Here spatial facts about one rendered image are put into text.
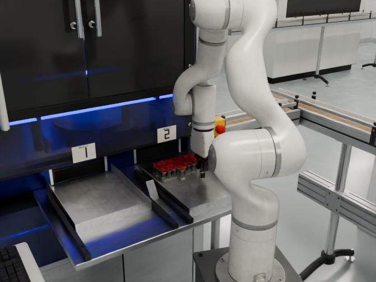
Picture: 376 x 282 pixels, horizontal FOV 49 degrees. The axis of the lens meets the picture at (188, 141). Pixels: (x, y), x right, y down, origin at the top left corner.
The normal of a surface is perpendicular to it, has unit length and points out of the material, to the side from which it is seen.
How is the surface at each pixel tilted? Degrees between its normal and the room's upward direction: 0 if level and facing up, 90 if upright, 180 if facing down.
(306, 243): 0
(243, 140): 26
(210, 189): 0
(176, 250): 90
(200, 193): 0
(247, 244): 90
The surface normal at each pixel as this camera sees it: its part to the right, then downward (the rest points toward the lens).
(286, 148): 0.20, -0.17
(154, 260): 0.54, 0.33
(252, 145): 0.15, -0.43
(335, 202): -0.84, 0.21
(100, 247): 0.00, -0.92
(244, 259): -0.46, 0.35
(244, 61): -0.14, -0.21
